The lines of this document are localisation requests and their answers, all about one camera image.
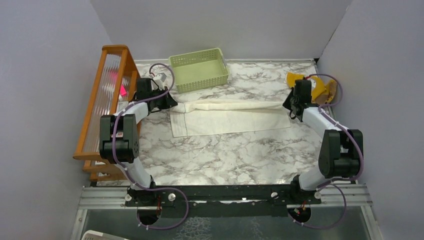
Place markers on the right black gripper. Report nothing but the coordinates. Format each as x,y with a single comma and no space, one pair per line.
286,103

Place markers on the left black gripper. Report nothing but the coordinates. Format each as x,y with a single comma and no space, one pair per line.
169,101

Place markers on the white cream towel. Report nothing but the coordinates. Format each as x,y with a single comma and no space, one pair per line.
223,116

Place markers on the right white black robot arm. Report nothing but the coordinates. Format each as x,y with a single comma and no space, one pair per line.
341,153

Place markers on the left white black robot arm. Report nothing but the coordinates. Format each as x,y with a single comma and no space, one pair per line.
119,133

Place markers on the yellow towel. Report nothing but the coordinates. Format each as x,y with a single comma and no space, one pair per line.
321,93

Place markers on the light green plastic basket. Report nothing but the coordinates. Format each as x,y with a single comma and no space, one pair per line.
199,70

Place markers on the pink object in rack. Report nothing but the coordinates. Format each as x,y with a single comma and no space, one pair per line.
123,91

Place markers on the wooden rack with clear panel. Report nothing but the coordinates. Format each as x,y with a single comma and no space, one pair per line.
116,67

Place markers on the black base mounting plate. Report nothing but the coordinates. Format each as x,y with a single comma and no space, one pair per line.
219,201

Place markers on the white basket corner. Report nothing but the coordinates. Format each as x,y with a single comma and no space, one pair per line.
96,235

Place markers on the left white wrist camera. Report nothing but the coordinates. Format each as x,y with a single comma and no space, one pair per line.
159,80

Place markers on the aluminium frame rail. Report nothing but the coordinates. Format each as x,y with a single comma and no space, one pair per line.
113,198

